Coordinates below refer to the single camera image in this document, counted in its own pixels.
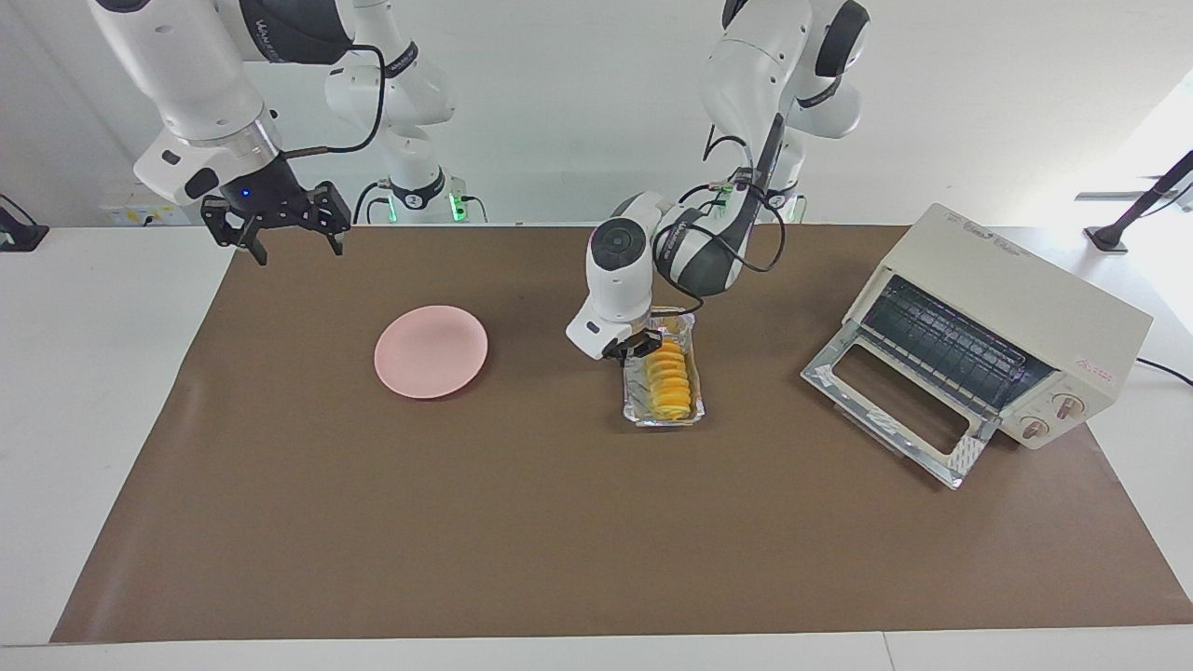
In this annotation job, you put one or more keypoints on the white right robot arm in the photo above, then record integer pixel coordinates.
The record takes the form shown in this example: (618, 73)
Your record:
(177, 75)

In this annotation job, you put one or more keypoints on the foil-lined glass oven door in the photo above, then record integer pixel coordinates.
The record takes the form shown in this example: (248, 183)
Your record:
(899, 396)

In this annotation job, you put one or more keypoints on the cream oven knob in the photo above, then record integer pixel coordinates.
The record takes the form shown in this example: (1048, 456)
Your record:
(1068, 405)
(1033, 429)

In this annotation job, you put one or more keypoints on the pink round plate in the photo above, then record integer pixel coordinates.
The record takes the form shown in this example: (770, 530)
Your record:
(431, 352)

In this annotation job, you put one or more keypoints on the cream white toaster oven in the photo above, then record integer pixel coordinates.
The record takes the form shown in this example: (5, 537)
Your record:
(1035, 308)

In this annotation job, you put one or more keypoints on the brown paper table mat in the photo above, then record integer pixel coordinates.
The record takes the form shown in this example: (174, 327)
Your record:
(559, 522)

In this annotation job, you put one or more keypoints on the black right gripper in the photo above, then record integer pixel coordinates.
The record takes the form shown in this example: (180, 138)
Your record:
(266, 196)

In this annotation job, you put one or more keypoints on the black camera stand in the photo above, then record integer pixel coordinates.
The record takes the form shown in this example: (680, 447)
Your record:
(1142, 200)

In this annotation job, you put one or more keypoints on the sliced orange bread loaf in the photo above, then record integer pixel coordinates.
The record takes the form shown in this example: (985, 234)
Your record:
(671, 387)

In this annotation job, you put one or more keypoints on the white power strip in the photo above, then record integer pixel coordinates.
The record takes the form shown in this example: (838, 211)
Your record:
(130, 214)

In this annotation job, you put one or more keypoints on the aluminium foil tray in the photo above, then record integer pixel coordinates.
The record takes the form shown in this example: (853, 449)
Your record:
(638, 410)

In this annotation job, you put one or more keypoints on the black clamp base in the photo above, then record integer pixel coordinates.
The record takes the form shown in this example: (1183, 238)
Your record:
(19, 233)

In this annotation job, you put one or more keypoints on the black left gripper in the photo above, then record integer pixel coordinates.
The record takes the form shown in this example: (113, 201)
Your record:
(620, 349)

